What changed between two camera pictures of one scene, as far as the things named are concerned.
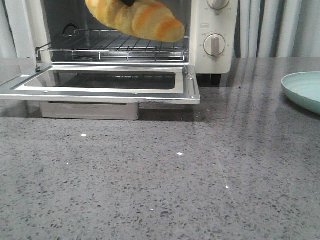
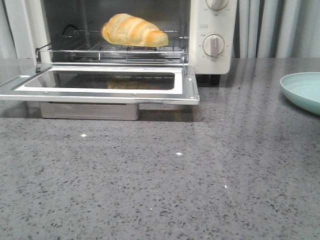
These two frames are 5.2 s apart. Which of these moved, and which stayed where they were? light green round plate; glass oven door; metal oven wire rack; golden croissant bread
Moved: golden croissant bread
Stayed: glass oven door; light green round plate; metal oven wire rack
